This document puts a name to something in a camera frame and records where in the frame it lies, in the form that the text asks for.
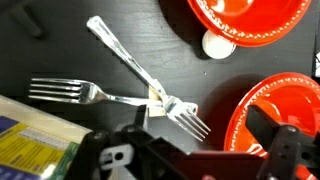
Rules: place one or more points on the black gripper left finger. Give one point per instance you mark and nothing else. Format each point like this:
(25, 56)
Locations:
(140, 118)

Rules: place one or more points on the small checkered tag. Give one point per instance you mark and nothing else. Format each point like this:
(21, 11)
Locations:
(317, 63)

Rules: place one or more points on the white round lid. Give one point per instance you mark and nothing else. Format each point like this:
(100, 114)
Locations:
(216, 48)

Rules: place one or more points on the silver fork with white tape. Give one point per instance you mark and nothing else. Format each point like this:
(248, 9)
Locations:
(90, 93)

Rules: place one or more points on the red plastic bowl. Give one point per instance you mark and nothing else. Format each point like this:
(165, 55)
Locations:
(253, 26)
(290, 100)

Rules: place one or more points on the plain silver fork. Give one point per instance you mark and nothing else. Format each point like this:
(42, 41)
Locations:
(126, 56)

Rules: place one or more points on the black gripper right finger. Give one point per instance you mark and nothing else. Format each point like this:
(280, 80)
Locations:
(263, 128)

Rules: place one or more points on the wooden shape sorter cube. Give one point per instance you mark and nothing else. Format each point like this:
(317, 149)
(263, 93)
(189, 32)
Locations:
(30, 146)

